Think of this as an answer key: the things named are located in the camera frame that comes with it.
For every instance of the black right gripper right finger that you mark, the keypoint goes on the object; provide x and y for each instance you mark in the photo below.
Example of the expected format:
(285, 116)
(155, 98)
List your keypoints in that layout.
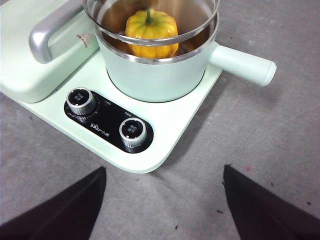
(270, 215)

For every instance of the yellow toy pumpkin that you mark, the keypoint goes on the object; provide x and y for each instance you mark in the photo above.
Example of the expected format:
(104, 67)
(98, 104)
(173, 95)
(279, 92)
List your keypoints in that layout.
(140, 30)

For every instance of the silver control knob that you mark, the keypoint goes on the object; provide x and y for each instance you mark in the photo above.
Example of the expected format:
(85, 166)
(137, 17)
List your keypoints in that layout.
(133, 135)
(80, 100)

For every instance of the black control panel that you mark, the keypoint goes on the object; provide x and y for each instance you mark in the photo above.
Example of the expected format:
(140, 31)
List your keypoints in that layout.
(105, 120)

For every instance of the mint green breakfast machine base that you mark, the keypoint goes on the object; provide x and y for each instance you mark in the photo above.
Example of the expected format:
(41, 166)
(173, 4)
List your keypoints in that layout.
(175, 125)

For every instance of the mint green hinged griddle cover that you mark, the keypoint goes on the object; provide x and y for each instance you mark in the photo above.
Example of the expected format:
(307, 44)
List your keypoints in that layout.
(20, 65)

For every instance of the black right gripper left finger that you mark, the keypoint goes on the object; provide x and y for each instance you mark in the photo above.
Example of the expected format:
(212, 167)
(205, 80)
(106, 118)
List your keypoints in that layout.
(57, 215)

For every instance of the red triangle warning sticker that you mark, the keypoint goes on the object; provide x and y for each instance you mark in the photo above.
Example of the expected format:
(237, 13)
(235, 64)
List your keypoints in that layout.
(84, 40)

